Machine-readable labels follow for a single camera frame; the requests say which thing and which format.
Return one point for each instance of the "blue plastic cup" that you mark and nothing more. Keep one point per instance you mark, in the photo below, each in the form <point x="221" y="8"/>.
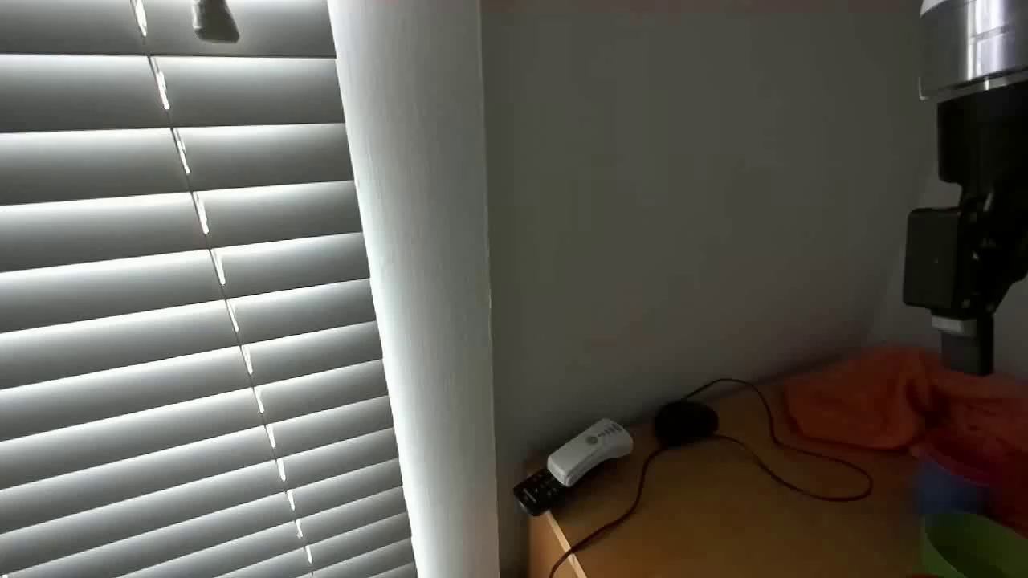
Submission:
<point x="945" y="487"/>

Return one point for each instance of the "white plug adapter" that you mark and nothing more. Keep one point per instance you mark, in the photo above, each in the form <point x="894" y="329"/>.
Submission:
<point x="586" y="450"/>

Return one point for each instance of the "light wooden desk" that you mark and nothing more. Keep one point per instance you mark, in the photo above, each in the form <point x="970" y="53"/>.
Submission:
<point x="727" y="526"/>

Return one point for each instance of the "black power strip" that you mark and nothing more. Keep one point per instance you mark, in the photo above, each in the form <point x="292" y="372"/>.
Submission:
<point x="538" y="496"/>

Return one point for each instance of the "black round power adapter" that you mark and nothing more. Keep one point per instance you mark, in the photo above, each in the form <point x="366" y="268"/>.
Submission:
<point x="684" y="422"/>

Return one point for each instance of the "green plastic bowl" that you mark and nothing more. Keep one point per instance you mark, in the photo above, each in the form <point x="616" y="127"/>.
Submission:
<point x="976" y="547"/>

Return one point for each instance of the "orange towel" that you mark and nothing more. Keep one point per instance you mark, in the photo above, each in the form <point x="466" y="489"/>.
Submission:
<point x="856" y="402"/>

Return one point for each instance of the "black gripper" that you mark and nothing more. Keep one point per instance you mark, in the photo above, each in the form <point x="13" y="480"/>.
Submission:
<point x="989" y="139"/>

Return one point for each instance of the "white window blind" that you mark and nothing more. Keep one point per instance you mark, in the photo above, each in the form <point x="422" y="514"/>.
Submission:
<point x="182" y="323"/>

